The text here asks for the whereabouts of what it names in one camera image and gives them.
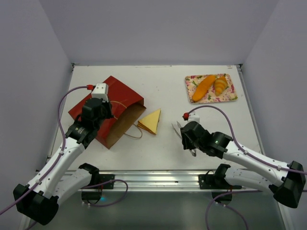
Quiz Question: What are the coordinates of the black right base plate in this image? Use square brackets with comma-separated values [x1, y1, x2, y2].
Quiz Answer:
[198, 170, 242, 190]

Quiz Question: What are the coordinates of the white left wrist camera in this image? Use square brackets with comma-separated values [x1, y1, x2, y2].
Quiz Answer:
[91, 83, 109, 103]

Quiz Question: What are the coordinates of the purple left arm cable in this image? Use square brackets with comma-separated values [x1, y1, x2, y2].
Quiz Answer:
[0, 85, 129, 226]

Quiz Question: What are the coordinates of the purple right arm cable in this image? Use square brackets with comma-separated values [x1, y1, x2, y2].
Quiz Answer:
[188, 105, 307, 230]

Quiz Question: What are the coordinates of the fake orange bread loaf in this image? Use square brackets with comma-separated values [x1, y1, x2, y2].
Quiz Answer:
[192, 75, 215, 102]

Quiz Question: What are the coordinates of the fake croissant bread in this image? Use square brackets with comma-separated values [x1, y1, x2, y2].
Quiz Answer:
[214, 76, 228, 96]

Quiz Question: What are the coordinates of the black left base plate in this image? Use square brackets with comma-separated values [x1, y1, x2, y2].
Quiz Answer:
[98, 174, 115, 190]

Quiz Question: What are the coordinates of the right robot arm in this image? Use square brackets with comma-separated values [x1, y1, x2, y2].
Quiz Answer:
[179, 121, 306, 208]

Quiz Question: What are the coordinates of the fake triangle sandwich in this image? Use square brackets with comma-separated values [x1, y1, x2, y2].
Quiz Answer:
[137, 109, 161, 135]

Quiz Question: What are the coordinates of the aluminium frame rail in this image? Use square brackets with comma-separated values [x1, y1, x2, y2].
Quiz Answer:
[59, 170, 283, 192]

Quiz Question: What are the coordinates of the red paper bag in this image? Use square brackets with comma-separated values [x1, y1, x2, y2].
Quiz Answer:
[65, 76, 146, 149]

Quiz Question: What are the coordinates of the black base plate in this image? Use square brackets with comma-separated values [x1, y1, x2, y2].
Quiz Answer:
[198, 170, 242, 190]
[98, 174, 115, 190]

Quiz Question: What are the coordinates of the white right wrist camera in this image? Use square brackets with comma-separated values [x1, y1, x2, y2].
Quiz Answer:
[183, 112, 200, 123]

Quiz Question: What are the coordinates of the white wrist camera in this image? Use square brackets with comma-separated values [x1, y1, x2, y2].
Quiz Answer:
[91, 83, 109, 103]
[183, 112, 200, 123]

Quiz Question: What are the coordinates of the floral rectangular tray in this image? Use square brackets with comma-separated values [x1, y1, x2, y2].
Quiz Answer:
[185, 73, 237, 104]

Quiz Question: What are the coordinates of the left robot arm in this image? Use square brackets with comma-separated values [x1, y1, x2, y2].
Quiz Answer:
[13, 98, 113, 225]

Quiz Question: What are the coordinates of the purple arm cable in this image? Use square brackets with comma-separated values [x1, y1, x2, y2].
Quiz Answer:
[188, 105, 307, 230]
[0, 85, 129, 226]

